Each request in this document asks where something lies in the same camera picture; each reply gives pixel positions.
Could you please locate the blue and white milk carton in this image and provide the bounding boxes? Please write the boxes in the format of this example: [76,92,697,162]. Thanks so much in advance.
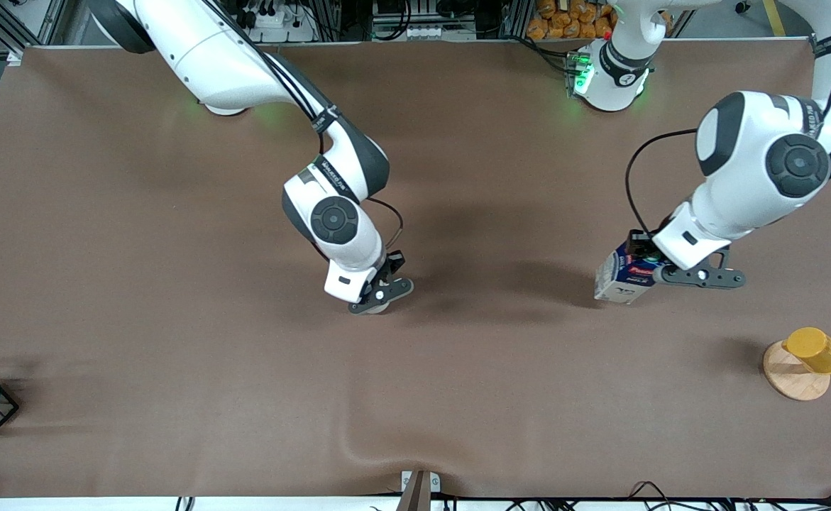
[595,240,664,305]

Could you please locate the yellow cup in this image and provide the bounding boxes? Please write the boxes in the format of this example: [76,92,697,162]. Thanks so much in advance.
[782,326,831,375]

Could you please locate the wooden mug stand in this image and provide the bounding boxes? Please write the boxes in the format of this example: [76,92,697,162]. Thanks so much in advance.
[763,339,831,402]

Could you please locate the brown table mat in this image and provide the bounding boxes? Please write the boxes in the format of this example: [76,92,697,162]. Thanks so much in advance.
[0,40,831,500]

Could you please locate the orange snack bag pile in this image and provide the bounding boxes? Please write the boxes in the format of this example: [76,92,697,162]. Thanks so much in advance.
[526,0,618,41]

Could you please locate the metal clamp bracket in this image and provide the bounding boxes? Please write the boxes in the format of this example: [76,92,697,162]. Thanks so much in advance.
[395,470,442,511]

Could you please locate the aluminium frame profile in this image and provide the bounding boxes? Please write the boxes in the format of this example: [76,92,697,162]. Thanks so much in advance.
[0,0,68,48]

